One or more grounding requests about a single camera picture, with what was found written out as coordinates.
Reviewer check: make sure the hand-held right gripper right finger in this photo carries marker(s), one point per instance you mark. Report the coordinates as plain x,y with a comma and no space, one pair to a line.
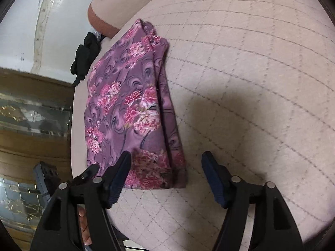
213,177

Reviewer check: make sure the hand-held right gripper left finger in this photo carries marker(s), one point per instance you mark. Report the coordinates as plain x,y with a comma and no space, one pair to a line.
119,180

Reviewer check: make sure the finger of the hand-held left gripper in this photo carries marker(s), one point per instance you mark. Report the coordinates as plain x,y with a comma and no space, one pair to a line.
87,172

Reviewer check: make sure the purple floral garment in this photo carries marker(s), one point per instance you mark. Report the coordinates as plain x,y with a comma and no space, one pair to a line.
125,89

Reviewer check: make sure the person's left hand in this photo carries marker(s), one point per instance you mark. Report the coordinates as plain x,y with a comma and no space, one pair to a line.
84,222

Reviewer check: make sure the wooden cabinet with glass panels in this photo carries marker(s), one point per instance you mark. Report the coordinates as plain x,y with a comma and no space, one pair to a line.
26,146

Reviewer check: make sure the beige quilted sofa seat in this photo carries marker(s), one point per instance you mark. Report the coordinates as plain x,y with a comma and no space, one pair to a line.
248,83

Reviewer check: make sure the black cloth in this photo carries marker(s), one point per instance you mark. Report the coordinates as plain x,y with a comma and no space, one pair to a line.
83,55

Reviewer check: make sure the beige cushion with brown edge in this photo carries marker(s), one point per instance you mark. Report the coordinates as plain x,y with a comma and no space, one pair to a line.
125,0

